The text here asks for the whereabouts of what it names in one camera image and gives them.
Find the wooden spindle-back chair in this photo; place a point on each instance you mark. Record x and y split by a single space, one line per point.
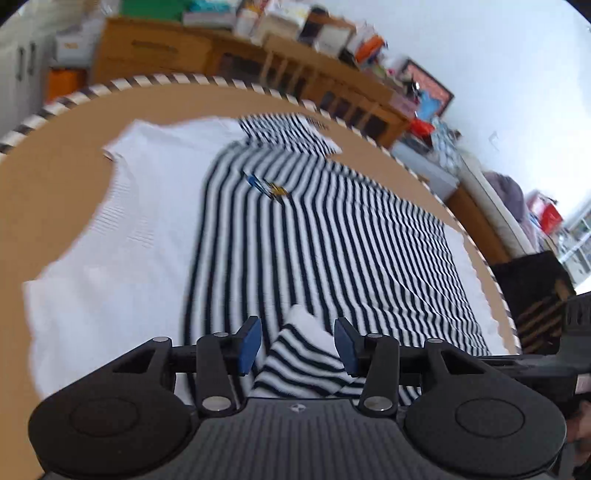
291 60

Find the wooden sideboard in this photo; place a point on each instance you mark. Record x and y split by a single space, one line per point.
184 50

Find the orange box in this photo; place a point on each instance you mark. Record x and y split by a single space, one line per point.
67 85

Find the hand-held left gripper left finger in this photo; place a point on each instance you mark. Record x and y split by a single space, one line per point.
249 344

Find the black crate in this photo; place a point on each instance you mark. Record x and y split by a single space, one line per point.
531 295

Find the purple cloth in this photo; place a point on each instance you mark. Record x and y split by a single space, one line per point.
505 196

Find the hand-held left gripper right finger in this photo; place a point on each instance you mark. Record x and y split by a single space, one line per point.
346 344

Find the white storage box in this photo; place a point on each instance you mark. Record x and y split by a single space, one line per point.
76 46

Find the green plastic crate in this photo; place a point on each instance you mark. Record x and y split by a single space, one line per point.
152 9

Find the striped black and white sweater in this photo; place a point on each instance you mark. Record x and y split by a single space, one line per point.
369 230

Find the framed picture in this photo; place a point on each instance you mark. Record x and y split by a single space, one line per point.
429 90

